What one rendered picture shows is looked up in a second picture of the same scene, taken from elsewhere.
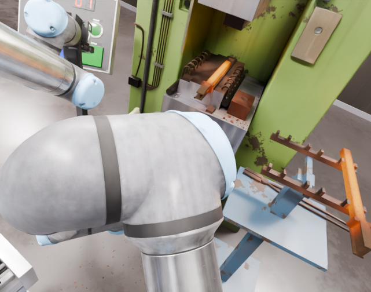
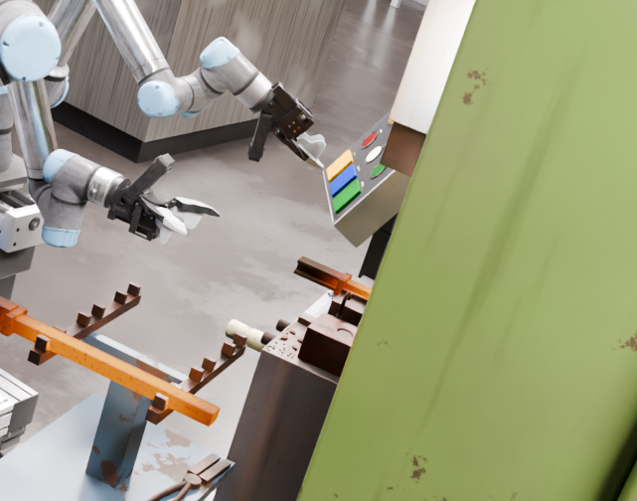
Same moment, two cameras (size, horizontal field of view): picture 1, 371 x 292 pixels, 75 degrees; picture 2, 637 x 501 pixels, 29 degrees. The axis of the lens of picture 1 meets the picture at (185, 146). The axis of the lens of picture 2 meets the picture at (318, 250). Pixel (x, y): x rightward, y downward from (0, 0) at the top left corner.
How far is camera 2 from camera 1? 2.43 m
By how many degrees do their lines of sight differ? 77
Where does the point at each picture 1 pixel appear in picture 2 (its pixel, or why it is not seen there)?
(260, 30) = not seen: hidden behind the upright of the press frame
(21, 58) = (119, 29)
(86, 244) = not seen: outside the picture
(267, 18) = not seen: hidden behind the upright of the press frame
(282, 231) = (55, 457)
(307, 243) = (25, 483)
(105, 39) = (372, 183)
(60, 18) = (212, 53)
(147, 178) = not seen: outside the picture
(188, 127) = (29, 13)
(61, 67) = (144, 58)
